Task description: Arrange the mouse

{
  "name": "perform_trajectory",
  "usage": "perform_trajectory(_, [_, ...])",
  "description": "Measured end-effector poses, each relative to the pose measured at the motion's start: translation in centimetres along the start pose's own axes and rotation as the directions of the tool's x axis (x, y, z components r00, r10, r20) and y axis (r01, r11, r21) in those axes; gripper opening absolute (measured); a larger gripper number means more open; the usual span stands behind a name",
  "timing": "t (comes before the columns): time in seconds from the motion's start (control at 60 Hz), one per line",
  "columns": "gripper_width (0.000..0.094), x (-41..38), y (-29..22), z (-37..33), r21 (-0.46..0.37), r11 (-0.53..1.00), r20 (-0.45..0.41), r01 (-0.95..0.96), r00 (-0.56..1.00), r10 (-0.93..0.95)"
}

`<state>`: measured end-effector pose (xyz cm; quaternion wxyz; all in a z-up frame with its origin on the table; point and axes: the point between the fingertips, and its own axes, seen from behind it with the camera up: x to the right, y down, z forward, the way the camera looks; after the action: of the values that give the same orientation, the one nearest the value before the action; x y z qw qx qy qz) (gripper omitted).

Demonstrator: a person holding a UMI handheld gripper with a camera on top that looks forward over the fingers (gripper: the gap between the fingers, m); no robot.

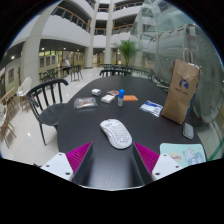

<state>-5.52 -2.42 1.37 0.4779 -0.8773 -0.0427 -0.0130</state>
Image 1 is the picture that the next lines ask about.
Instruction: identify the green potted palm plant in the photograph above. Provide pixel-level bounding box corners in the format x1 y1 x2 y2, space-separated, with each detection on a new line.
114 39 141 67

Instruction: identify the white lattice chair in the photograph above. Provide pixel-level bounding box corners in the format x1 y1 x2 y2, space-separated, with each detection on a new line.
16 76 33 111

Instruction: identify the flat white box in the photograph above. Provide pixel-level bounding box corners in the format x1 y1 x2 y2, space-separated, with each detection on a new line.
100 94 116 104

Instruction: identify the white and blue plastic packet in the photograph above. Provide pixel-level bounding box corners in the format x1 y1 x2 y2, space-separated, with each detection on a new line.
138 100 164 118

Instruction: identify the clear plastic snack bag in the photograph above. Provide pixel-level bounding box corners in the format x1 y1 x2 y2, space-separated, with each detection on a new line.
73 96 99 111

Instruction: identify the large grey turbine exhibit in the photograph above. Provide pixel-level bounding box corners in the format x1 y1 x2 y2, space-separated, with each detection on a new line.
146 23 224 124

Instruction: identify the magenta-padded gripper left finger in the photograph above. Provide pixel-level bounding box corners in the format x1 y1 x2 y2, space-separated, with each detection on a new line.
40 141 95 186

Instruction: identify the person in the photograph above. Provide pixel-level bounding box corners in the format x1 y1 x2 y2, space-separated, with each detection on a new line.
61 58 72 76

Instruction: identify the dark grey phone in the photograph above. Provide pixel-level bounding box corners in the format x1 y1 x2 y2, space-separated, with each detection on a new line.
182 122 195 140

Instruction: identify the white perforated computer mouse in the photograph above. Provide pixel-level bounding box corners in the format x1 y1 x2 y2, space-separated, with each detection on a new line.
99 118 133 150

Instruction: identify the flat orange cloth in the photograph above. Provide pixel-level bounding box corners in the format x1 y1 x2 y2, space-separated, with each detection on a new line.
122 94 139 102

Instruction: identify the group of dark chairs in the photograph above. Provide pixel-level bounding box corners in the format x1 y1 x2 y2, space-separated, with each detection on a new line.
38 64 84 84

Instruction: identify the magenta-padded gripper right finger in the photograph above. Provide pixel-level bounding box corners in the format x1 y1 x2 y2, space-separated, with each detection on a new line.
132 142 184 186

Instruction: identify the black spindle-back chair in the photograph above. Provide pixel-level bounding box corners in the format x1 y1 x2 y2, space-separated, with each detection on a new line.
99 68 133 78
23 78 70 146

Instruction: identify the light wooden chair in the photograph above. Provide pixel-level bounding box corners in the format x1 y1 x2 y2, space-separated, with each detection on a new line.
0 87 20 118
0 103 18 149

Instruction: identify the brown paper carrier bag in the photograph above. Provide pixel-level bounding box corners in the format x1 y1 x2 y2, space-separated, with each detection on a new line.
161 47 201 125

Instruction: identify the small blue-capped bottle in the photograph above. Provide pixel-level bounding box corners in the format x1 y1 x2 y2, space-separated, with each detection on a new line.
117 88 125 107

